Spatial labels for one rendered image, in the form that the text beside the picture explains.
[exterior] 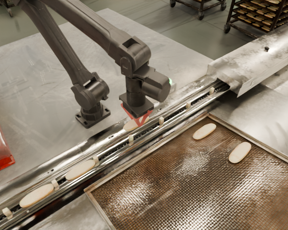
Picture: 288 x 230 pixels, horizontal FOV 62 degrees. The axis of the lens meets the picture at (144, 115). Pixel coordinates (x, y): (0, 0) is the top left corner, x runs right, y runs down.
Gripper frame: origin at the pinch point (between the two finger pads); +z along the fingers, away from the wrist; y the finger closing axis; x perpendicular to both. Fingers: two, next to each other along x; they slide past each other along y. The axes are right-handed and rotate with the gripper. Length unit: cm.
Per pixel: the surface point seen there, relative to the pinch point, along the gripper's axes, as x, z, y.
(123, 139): 4.9, 8.1, 1.8
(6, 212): 44.7, 6.5, -0.7
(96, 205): 24.7, 3.0, -15.5
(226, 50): -198, 93, 94
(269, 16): -231, 54, 75
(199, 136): -13.3, 2.4, -16.2
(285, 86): -72, 11, -16
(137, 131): -1.3, 8.1, 1.8
